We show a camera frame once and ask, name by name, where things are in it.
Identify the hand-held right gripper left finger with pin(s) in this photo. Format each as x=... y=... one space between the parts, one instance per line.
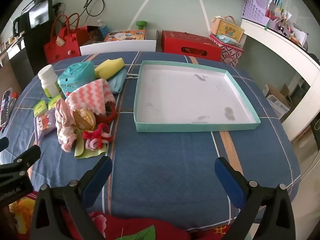
x=96 y=182

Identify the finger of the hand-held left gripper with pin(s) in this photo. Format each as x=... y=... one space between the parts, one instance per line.
x=3 y=143
x=22 y=161

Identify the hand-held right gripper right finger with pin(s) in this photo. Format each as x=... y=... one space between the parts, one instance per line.
x=228 y=180

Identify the green cloth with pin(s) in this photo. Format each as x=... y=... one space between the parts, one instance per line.
x=87 y=153

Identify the purple snack packet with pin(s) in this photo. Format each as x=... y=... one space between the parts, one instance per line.
x=43 y=125

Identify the red pink pipe cleaners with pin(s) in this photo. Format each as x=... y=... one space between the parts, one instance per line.
x=96 y=135

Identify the green tissue pack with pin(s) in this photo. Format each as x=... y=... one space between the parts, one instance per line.
x=53 y=102
x=40 y=108

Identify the pink scrunchie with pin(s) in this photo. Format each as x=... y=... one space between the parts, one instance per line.
x=63 y=120

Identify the red tape roll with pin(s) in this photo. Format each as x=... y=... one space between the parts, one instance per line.
x=111 y=116

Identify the pink white striped cloth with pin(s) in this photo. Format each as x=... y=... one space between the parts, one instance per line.
x=90 y=92

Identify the teal shallow box tray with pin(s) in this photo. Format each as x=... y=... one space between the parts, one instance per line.
x=187 y=92

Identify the yellow sponge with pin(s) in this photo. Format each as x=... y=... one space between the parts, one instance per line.
x=107 y=67

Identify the smartphone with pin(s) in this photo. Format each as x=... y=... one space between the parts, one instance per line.
x=5 y=105

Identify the white pill bottle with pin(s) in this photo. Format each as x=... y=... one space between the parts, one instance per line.
x=48 y=80

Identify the side cabinet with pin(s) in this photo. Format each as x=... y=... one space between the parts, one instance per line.
x=15 y=62

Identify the teal wet wipes pack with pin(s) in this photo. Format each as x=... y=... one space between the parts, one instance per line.
x=75 y=75

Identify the black cabinet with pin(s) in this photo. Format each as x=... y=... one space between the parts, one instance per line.
x=40 y=47

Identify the blue face mask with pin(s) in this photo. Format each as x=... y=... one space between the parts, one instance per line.
x=117 y=81

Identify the red felt handbag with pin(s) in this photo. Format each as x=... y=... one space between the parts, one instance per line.
x=60 y=47

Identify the red white patterned box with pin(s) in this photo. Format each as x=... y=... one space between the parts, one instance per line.
x=230 y=55

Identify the black appliance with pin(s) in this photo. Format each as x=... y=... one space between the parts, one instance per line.
x=35 y=12

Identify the white chair back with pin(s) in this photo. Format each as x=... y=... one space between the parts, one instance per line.
x=117 y=46

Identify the white desk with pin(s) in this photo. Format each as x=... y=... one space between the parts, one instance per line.
x=287 y=52

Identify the light blue wipes pack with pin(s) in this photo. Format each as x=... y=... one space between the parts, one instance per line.
x=226 y=39

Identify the red cardboard box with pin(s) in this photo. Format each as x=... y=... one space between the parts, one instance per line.
x=185 y=41

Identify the orange toy box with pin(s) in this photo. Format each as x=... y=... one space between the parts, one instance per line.
x=125 y=35

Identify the hand sanitizer bottle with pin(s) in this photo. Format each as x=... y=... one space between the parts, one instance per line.
x=103 y=30

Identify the small purple organizer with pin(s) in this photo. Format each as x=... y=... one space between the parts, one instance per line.
x=278 y=23

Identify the green dumbbell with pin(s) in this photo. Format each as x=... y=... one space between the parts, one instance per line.
x=141 y=24

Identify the purple file basket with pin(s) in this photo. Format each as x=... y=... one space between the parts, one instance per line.
x=255 y=7

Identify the wall power plug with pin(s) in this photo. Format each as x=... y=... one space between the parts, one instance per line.
x=57 y=7

